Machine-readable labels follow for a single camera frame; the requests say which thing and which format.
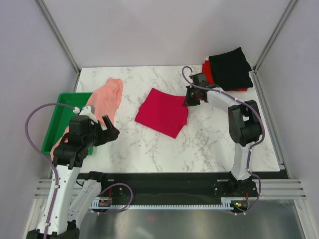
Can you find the magenta polo shirt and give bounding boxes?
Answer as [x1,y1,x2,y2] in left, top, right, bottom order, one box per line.
[135,88,188,138]

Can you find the salmon pink t shirt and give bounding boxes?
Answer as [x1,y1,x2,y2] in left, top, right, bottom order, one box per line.
[50,77,125,160]

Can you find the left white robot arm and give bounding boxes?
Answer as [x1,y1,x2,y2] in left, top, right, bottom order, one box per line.
[26,105,119,239]

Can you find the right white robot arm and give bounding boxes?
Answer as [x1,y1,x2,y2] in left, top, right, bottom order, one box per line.
[182,73,265,196]

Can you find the green plastic tray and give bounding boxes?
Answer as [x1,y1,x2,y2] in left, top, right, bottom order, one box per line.
[41,93,92,155]

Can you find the folded red t shirt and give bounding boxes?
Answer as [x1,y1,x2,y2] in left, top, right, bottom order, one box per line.
[202,60,248,92]

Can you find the folded black t shirt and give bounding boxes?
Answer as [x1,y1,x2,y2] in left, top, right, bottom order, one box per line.
[208,47,253,91]

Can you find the right aluminium frame post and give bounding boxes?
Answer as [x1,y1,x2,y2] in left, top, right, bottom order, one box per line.
[253,0,300,72]

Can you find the aluminium frame post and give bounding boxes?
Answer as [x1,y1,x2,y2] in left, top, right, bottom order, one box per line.
[253,0,300,72]
[34,0,82,75]

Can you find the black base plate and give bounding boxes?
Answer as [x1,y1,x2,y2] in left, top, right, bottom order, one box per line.
[78,170,288,205]

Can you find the white slotted cable duct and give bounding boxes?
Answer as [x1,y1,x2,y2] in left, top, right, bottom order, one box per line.
[89,198,234,210]

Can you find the left aluminium frame post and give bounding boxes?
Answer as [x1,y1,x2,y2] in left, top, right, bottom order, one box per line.
[34,0,82,75]

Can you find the front aluminium rail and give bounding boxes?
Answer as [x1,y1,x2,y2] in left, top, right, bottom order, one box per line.
[34,179,306,200]

